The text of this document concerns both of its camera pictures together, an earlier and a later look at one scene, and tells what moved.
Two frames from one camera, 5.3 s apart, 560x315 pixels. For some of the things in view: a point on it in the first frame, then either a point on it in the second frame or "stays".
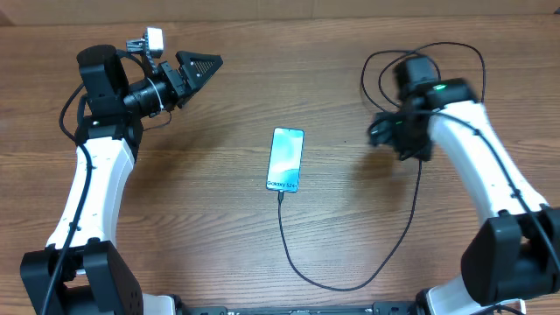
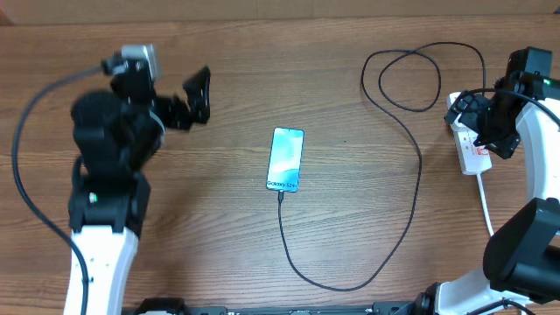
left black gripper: (182, 92) → (181, 115)
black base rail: (380, 308) stays
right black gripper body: (407, 138) → (500, 133)
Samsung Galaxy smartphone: (285, 160) stays
